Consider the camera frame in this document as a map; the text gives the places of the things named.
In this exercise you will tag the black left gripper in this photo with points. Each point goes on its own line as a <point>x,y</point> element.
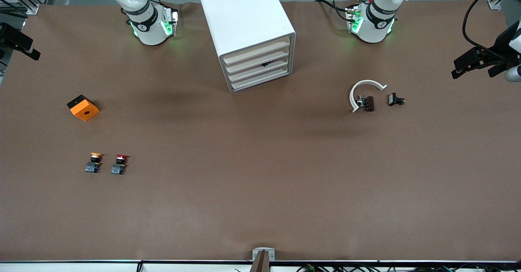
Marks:
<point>501,45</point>

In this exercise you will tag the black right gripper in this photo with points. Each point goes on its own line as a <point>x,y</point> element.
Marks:
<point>5,34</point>

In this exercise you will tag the cream cabinet drawer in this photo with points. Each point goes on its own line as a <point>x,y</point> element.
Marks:
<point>244,64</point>
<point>244,55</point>
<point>244,73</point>
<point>244,82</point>

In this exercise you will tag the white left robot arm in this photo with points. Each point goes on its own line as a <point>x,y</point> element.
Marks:
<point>372,31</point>

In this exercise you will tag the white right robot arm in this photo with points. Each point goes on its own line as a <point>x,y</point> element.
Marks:
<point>148,31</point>

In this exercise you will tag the orange button box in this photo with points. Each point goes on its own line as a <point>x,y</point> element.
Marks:
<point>85,112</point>

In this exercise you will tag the yellow push button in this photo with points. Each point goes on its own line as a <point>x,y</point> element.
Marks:
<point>94,162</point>

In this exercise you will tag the red push button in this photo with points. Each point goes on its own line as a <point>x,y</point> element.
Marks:
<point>119,164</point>

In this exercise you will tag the white drawer cabinet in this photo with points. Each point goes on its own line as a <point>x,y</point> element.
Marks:
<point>240,15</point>

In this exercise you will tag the brown table cover sheet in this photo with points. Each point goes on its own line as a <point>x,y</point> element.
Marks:
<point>260,182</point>

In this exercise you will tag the dark brown switch component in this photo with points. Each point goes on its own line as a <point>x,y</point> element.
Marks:
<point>368,103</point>

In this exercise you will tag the white curved plastic bracket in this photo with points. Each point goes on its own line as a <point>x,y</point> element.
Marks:
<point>352,97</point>

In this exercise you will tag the white table edge rail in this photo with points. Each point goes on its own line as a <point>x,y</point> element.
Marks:
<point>81,267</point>

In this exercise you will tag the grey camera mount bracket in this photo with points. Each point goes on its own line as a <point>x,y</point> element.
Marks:
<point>263,259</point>

